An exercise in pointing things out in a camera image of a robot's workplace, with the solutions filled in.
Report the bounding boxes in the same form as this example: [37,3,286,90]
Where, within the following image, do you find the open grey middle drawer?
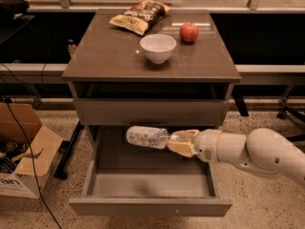
[70,127,232,217]

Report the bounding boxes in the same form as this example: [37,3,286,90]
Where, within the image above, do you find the cardboard box with items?
[0,103,63,198]

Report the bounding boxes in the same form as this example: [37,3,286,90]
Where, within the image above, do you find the black bag on desk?
[0,0,30,25]

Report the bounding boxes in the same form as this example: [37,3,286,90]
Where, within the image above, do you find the red apple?
[179,22,199,43]

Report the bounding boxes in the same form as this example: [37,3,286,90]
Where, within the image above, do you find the black table leg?
[54,122,84,180]

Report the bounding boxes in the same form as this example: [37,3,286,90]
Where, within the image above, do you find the brown yellow chip bag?
[109,0,171,36]

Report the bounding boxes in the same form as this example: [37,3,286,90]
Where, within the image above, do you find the white ceramic bowl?
[140,33,176,64]

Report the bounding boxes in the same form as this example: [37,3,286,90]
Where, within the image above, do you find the clear plastic water bottle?
[126,126,170,149]

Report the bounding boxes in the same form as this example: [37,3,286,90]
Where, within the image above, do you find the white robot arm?
[167,128,305,187]

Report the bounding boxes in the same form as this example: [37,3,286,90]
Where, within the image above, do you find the closed grey top drawer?
[73,98,229,127]

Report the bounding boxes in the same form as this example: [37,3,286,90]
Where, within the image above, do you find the grey drawer cabinet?
[63,10,240,143]

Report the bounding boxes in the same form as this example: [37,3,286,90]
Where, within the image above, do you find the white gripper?
[167,129,222,163]

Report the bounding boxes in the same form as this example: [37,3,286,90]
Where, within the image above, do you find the black office chair base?
[275,85,305,143]

